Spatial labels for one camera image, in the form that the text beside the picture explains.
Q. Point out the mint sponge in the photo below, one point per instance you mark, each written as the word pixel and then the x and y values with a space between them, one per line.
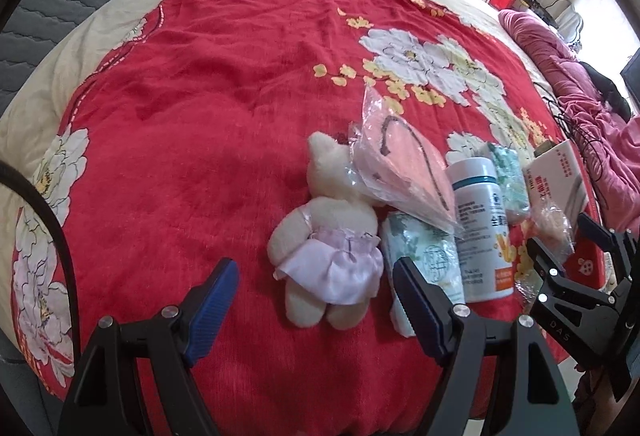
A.
pixel 553 229

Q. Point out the black monitor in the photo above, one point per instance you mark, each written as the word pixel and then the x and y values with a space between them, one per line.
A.
pixel 631 77

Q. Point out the pink quilt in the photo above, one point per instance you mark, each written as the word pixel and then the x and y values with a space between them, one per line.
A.
pixel 608 144

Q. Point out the red floral blanket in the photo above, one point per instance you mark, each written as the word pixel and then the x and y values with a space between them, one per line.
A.
pixel 400 55

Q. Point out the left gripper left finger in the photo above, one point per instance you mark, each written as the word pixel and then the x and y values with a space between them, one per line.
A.
pixel 106 397

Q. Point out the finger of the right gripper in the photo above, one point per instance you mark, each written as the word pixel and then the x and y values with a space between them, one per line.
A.
pixel 608 240
pixel 559 295

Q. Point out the green tissue pack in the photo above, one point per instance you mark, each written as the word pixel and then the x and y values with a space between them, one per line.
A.
pixel 511 181
pixel 433 251

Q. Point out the cream teddy bear pink dress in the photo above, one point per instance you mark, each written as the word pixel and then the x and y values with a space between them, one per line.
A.
pixel 326 251

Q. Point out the green tissue pack lower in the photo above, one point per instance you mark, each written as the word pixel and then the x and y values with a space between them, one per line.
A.
pixel 433 251

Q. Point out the green tissue pack upper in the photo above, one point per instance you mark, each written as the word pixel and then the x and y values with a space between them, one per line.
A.
pixel 511 181

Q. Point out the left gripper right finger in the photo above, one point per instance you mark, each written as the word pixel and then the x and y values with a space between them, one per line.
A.
pixel 528 395

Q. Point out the pink cloth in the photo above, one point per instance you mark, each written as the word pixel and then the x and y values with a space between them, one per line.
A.
pixel 399 167

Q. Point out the white supplement bottle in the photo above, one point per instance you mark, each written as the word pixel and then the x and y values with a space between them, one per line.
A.
pixel 485 253

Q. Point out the red and white box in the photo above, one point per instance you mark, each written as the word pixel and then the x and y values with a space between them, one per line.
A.
pixel 556 176

